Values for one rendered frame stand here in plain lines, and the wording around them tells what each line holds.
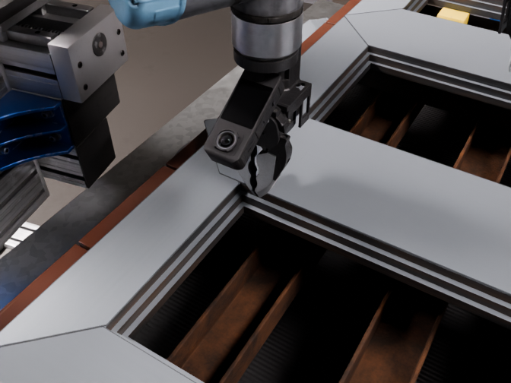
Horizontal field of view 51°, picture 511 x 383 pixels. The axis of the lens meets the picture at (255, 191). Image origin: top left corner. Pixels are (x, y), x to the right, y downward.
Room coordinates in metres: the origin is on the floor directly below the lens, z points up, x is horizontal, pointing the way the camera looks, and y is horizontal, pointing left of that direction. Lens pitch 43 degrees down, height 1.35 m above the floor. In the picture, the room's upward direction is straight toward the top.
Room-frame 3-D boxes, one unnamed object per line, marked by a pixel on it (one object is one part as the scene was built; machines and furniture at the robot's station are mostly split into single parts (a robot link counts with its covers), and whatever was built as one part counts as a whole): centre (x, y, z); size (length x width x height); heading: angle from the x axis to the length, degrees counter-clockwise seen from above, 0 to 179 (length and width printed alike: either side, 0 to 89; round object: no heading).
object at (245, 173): (0.55, 0.00, 0.89); 0.06 x 0.03 x 0.09; 149
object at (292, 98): (0.54, -0.02, 1.00); 0.09 x 0.08 x 0.12; 149
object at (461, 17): (1.14, -0.44, 0.79); 0.06 x 0.05 x 0.04; 59
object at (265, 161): (0.53, -0.03, 0.89); 0.06 x 0.03 x 0.09; 149
